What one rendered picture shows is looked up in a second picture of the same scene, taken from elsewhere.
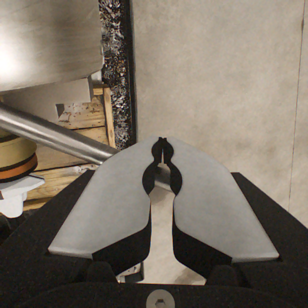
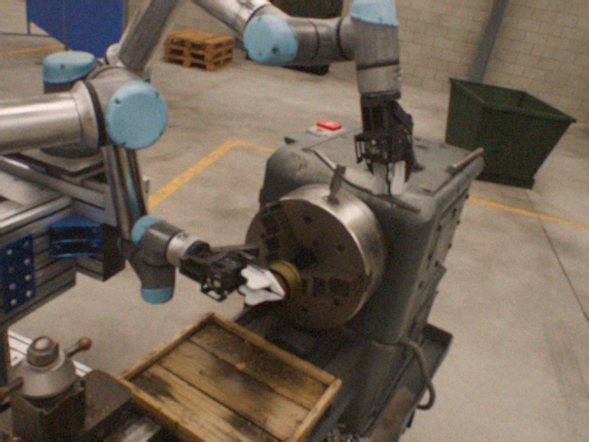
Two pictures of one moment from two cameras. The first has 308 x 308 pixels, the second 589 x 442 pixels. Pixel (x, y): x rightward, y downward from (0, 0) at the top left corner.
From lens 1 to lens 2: 1.01 m
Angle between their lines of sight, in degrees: 98
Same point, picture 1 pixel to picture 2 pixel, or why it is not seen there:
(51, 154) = (238, 394)
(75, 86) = (347, 275)
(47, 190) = (192, 417)
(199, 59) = not seen: outside the picture
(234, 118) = not seen: outside the picture
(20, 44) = (354, 222)
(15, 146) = (293, 274)
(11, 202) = (260, 281)
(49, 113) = (323, 276)
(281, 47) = not seen: outside the picture
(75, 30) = (369, 244)
